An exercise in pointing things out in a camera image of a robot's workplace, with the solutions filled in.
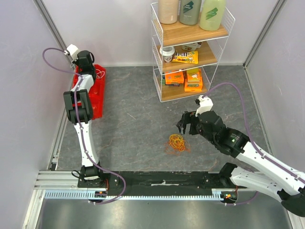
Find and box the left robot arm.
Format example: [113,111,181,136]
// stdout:
[63,50,105,188]

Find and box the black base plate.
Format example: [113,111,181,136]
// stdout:
[77,170,229,197]

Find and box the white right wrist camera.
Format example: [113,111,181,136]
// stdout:
[195,95,214,117]

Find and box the light green bottle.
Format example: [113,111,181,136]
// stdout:
[199,0,226,31]

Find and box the white wire shelf rack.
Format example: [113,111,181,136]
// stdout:
[151,2,235,102]

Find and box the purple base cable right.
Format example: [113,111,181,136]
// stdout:
[224,190,259,206]

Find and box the coffee cup with lid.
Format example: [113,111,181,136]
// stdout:
[159,46,175,62]

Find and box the red storage bin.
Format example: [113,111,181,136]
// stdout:
[71,64,107,120]

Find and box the orange snack box right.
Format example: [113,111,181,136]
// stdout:
[184,68,203,92]

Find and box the grey green bottle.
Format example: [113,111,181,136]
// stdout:
[179,0,202,25]

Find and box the slotted cable duct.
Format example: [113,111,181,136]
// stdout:
[44,190,224,201]

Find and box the beige bottle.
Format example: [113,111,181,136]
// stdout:
[158,0,179,24]

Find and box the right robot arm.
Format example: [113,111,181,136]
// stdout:
[176,111,305,217]

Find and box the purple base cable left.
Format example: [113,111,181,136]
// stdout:
[88,169,127,206]

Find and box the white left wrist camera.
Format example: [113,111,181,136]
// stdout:
[64,44,79,60]

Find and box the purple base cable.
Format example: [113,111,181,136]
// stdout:
[88,169,127,206]
[224,190,259,206]

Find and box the orange yellow cable bundle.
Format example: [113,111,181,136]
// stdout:
[164,134,191,156]

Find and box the orange snack box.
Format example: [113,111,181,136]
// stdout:
[184,68,203,92]
[165,72,184,85]

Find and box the orange snack box left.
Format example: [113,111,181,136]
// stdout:
[165,72,184,85]

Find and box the yellow candy bag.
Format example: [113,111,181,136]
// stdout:
[172,51,199,64]

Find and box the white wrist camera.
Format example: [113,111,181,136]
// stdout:
[64,44,79,60]
[195,95,214,117]

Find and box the white brown snack pack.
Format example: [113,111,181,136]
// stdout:
[181,42,203,52]

